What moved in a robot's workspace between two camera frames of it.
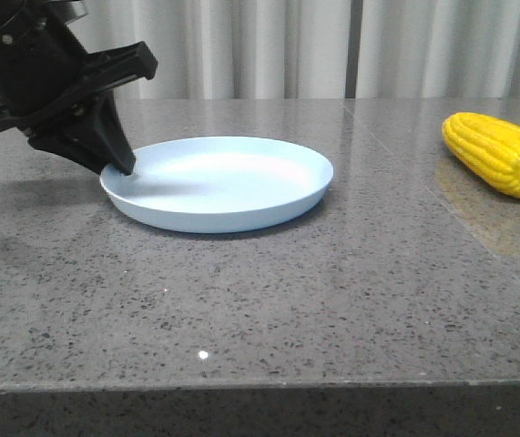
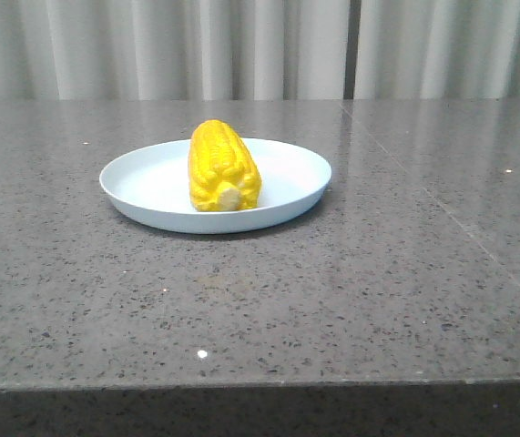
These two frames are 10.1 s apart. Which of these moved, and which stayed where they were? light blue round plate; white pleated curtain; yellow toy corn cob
Moved: yellow toy corn cob
Stayed: white pleated curtain; light blue round plate
